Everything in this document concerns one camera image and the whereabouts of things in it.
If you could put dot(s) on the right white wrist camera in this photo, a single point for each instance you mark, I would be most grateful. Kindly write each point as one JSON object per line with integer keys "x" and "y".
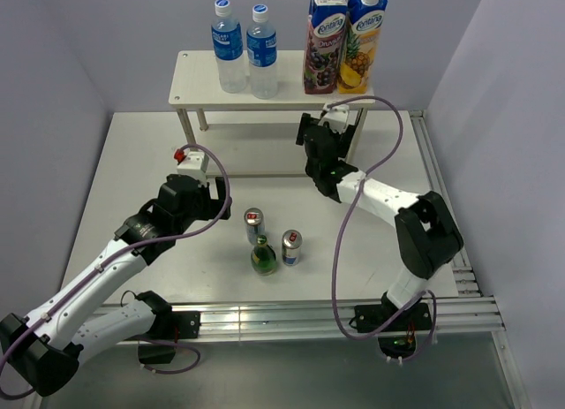
{"x": 334, "y": 117}

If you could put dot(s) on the front silver energy can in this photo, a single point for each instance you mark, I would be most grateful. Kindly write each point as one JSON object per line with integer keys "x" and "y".
{"x": 292, "y": 242}

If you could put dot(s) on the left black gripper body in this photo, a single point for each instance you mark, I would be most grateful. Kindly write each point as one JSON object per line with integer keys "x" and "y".
{"x": 204, "y": 208}

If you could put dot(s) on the aluminium frame rail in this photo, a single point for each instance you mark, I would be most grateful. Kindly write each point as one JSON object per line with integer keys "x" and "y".
{"x": 211, "y": 273}

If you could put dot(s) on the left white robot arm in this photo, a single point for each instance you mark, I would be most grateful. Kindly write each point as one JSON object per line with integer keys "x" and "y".
{"x": 47, "y": 345}

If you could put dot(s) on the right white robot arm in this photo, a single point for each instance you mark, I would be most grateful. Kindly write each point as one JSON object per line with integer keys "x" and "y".
{"x": 426, "y": 232}

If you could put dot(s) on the front green glass bottle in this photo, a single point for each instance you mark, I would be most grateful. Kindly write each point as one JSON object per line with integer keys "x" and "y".
{"x": 263, "y": 257}

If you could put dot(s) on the yellow pineapple juice carton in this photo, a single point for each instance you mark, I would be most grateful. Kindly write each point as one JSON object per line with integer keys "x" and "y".
{"x": 362, "y": 34}

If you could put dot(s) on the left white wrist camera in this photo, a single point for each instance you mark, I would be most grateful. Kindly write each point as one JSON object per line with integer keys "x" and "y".
{"x": 192, "y": 163}

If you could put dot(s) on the purple grape juice carton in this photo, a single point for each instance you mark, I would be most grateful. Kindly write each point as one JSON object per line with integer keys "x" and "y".
{"x": 325, "y": 31}

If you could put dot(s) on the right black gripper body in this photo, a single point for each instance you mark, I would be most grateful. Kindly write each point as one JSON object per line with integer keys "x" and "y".
{"x": 310, "y": 170}

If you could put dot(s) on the rear silver energy can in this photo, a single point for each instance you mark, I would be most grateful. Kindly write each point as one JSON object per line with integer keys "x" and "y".
{"x": 254, "y": 224}

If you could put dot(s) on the Pocari Sweat bottle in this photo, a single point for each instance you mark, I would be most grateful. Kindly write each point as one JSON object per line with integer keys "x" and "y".
{"x": 228, "y": 48}
{"x": 261, "y": 41}

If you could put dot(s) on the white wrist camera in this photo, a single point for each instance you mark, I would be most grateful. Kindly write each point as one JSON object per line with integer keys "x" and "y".
{"x": 192, "y": 163}
{"x": 334, "y": 117}

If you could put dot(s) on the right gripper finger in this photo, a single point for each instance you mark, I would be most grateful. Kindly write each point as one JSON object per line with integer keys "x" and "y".
{"x": 307, "y": 129}
{"x": 345, "y": 140}

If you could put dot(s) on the white two-tier shelf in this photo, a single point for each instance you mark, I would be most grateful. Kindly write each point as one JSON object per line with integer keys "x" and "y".
{"x": 203, "y": 95}

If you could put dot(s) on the silver energy can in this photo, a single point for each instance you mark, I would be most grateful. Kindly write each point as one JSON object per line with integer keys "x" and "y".
{"x": 254, "y": 224}
{"x": 292, "y": 242}

